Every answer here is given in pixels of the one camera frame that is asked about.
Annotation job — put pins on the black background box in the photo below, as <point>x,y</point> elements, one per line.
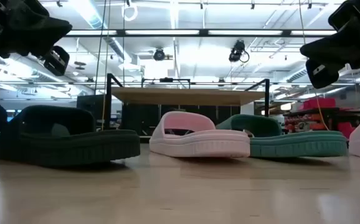
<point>89,109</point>

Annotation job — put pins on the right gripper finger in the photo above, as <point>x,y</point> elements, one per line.
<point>323,74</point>
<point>348,46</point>

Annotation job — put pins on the black aluminium rig frame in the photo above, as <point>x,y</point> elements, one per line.
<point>205,32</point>

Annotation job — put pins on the round black ceiling fixture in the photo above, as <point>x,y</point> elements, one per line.
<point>159,54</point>

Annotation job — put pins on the storage rack with orange items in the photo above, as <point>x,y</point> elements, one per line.
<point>310,123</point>

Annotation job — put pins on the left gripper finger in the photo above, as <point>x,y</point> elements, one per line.
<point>57,60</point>
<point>33,37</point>

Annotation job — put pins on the black hanging ceiling device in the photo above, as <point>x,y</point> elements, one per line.
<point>236,51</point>

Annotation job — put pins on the black background cabinet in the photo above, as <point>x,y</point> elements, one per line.
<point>183,119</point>

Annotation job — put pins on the red storage bin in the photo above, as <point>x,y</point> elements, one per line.
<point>317,103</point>

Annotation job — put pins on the dark rubber slide sandal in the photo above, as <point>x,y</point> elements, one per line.
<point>74,146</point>

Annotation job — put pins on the black background metal frame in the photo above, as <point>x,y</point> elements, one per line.
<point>166,79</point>

